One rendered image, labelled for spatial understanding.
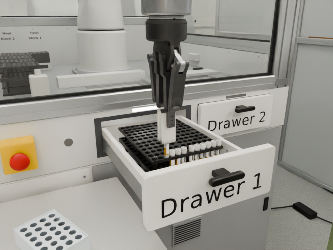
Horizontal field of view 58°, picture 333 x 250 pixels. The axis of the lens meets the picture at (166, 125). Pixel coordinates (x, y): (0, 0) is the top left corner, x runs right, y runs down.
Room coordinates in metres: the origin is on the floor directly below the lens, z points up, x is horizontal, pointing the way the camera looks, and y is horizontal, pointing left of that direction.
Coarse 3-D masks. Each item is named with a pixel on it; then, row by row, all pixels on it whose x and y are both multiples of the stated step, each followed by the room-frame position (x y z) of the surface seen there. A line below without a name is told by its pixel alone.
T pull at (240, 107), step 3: (240, 105) 0.92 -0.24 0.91; (243, 105) 0.92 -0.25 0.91; (237, 108) 0.88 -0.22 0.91; (240, 108) 0.88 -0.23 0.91; (243, 108) 0.89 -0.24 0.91; (246, 108) 0.89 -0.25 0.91; (249, 108) 0.90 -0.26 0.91; (252, 108) 0.90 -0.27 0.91; (237, 111) 0.88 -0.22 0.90; (240, 111) 0.88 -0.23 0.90; (243, 111) 0.89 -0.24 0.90; (246, 111) 0.89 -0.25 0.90
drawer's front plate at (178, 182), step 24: (264, 144) 0.57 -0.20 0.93; (168, 168) 0.46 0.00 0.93; (192, 168) 0.47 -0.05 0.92; (216, 168) 0.50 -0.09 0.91; (240, 168) 0.52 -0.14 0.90; (264, 168) 0.55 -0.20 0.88; (144, 192) 0.44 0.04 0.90; (168, 192) 0.45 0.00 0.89; (192, 192) 0.47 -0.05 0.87; (216, 192) 0.50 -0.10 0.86; (240, 192) 0.53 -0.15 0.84; (264, 192) 0.55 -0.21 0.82; (144, 216) 0.44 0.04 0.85; (168, 216) 0.45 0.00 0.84; (192, 216) 0.47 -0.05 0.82
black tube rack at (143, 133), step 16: (128, 128) 0.74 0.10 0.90; (144, 128) 0.74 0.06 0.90; (176, 128) 0.74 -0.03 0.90; (192, 128) 0.74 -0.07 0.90; (128, 144) 0.70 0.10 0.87; (144, 144) 0.63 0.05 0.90; (160, 144) 0.63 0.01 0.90; (176, 144) 0.63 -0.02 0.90; (192, 144) 0.63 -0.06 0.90; (144, 160) 0.61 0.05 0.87
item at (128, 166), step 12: (144, 120) 0.82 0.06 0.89; (156, 120) 0.83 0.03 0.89; (180, 120) 0.86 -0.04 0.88; (108, 132) 0.72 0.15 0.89; (120, 132) 0.78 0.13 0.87; (204, 132) 0.74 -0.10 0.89; (108, 144) 0.69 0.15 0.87; (120, 144) 0.78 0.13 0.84; (228, 144) 0.65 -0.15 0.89; (120, 156) 0.61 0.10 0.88; (132, 156) 0.70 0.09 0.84; (120, 168) 0.61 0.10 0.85; (132, 168) 0.54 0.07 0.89; (132, 180) 0.54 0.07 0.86
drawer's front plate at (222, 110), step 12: (252, 96) 0.97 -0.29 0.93; (264, 96) 0.97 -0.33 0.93; (204, 108) 0.86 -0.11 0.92; (216, 108) 0.88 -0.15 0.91; (228, 108) 0.91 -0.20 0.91; (264, 108) 0.97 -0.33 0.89; (204, 120) 0.87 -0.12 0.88; (216, 120) 0.89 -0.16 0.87; (252, 120) 0.95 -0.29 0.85; (216, 132) 0.89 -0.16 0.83; (228, 132) 0.91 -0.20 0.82
